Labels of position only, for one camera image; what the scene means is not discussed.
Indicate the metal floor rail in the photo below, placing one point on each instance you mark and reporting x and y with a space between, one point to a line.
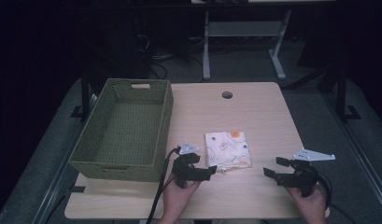
59 174
360 149

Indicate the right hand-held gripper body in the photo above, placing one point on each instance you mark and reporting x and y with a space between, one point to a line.
299 179

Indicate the patterned white cloth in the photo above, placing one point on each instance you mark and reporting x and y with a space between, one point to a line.
227 151

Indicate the person's left hand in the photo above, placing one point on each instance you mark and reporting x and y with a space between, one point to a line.
176 199

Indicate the black tape strip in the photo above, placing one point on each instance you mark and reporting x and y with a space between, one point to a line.
77 189

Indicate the green woven basket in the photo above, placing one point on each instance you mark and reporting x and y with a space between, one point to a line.
129 124

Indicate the black metal stand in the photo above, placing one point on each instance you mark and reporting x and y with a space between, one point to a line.
85 93
342 93

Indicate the person's right hand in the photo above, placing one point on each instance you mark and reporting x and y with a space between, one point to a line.
308 205

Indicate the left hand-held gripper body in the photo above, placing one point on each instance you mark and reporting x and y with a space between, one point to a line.
183 169

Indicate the grey metal desk frame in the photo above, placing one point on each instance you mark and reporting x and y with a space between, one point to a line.
241 29

